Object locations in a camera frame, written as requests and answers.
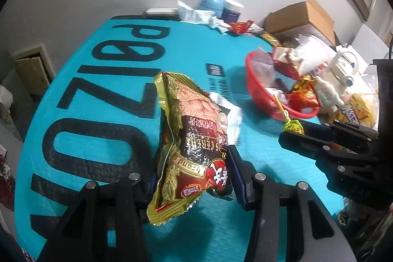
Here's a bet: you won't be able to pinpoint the red patterned cloth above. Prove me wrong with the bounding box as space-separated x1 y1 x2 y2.
0 145 16 210

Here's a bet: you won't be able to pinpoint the yellow patterned snack packet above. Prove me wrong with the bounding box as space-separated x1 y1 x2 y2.
256 30 281 46

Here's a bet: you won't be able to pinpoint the white cloth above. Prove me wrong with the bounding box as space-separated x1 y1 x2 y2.
0 82 23 143

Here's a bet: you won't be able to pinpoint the cream plush figure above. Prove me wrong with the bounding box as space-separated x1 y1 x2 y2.
313 75 344 113

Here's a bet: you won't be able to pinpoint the red plastic basket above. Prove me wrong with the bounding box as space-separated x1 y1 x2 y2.
246 50 320 121

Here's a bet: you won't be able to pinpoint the gold lollipop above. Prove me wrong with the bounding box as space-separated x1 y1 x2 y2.
273 95 305 136

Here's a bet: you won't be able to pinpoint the yellow snack bag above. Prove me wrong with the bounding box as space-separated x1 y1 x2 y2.
333 93 378 129

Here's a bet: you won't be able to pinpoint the plain white packet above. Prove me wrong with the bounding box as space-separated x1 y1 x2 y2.
209 92 243 146

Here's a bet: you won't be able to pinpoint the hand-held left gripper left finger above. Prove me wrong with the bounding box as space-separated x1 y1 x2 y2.
37 171 155 262

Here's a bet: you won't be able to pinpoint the blue jar with white lid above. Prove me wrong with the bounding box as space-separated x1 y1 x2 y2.
222 0 244 22

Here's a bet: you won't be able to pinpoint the small red snack packet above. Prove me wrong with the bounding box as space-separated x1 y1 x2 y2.
289 89 320 110

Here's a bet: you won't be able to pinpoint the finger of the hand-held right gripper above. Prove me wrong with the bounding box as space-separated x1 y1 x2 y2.
279 131 369 160
302 121 378 147

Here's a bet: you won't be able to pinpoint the blue round gadget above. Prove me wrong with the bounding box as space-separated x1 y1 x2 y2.
196 0 224 17

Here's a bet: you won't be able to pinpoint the red snack wrappers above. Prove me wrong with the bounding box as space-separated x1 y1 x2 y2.
229 20 254 34

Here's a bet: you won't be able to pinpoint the white kettle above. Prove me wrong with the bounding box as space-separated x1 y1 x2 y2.
327 50 361 87

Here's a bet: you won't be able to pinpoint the open cardboard box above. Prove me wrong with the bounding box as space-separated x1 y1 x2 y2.
264 0 336 46

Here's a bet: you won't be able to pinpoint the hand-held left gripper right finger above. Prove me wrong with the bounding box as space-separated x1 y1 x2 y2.
227 145 337 262

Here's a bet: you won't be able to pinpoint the wooden wall hatch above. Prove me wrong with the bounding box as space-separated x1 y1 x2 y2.
11 43 56 97

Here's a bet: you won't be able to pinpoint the gold-edged cereal packet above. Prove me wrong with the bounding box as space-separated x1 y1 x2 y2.
147 72 237 226

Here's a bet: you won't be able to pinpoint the white paper bag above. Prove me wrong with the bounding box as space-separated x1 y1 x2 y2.
295 35 337 74

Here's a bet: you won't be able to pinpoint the flat white box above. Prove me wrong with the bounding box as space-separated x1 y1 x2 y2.
144 7 179 17

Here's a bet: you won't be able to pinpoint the clear plastic bag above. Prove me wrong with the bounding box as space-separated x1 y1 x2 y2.
253 52 275 87

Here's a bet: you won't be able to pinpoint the teal printed bubble mat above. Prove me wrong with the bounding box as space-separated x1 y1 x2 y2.
14 15 346 262

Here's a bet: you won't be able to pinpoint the white black-red snack packet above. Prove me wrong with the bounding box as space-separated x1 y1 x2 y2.
267 87 291 104

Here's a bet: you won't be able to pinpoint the white board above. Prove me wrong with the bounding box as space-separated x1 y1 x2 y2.
353 23 393 72

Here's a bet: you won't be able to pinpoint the crumpled white tissue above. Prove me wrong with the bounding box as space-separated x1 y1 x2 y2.
177 0 231 34

